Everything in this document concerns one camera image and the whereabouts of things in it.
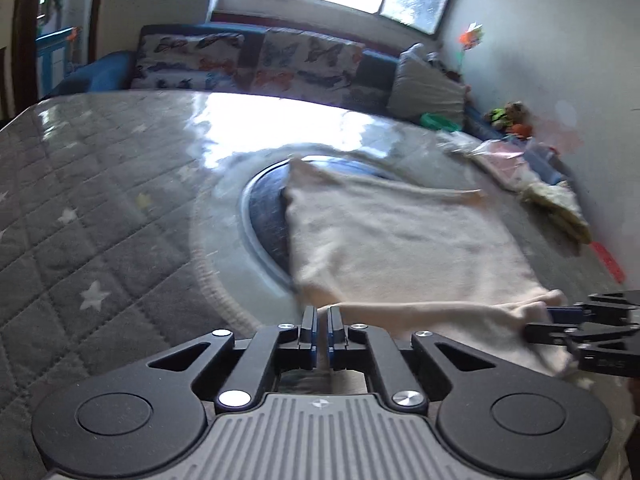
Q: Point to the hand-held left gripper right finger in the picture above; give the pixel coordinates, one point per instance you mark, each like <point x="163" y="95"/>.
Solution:
<point x="332" y="347"/>

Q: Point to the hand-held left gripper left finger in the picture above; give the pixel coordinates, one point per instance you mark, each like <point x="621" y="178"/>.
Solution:
<point x="311" y="347"/>

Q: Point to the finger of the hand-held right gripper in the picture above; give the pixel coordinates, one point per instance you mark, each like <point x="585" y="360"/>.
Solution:
<point x="550" y="334"/>
<point x="565" y="315"/>

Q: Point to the cream sweatshirt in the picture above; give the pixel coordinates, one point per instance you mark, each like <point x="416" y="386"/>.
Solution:
<point x="400" y="235"/>

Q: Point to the yellow floral blanket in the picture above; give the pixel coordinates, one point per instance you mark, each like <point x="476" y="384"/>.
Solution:
<point x="560" y="207"/>

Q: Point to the round black induction cooker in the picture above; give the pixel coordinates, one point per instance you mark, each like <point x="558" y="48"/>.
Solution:
<point x="265" y="220"/>

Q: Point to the clear plastic storage box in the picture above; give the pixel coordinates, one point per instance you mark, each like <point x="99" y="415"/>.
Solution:
<point x="547" y="160"/>

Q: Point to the pink garment in clear bag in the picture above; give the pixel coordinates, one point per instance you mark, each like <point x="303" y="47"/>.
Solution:
<point x="505" y="165"/>

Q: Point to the orange toy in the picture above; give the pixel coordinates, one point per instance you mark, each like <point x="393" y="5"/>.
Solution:
<point x="521" y="131"/>

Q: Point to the white plastic bag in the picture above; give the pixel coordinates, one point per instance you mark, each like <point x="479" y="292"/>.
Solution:
<point x="455" y="142"/>

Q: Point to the teddy bear in green vest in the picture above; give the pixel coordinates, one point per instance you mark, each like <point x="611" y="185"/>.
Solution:
<point x="505" y="116"/>

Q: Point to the green plastic bowl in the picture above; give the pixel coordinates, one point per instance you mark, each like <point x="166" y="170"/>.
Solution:
<point x="439" y="121"/>

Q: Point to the plain grey cushion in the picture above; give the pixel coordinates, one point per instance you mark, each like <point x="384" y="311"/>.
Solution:
<point x="425" y="92"/>

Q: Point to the square butterfly print cushion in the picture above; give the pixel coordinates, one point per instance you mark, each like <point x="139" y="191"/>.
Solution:
<point x="305" y="67"/>

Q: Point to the colourful pinwheel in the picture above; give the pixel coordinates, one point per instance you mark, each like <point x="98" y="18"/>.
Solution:
<point x="471" y="37"/>

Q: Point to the black and white plush toy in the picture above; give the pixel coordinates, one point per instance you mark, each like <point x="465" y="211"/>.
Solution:
<point x="417" y="55"/>

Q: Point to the long butterfly print cushion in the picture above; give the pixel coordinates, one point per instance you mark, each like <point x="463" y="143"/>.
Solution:
<point x="180" y="62"/>

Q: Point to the blue sofa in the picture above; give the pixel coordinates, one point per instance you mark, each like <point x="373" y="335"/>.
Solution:
<point x="100" y="72"/>

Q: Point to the blue crib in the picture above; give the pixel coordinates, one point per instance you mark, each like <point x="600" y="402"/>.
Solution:
<point x="52" y="60"/>

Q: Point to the dark wooden door frame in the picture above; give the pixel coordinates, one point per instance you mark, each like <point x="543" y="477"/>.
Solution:
<point x="22" y="35"/>

